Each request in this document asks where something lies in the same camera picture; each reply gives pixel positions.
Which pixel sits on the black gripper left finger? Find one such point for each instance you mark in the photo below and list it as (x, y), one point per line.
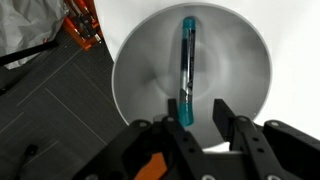
(180, 150)

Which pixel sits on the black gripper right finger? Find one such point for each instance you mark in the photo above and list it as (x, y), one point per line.
(266, 150)

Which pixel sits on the teal marker pen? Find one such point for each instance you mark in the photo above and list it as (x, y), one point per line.
(187, 66)

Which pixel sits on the white round bowl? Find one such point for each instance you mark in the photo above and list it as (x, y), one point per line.
(233, 66)

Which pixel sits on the white plastic bag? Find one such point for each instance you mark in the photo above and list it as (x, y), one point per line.
(26, 23)

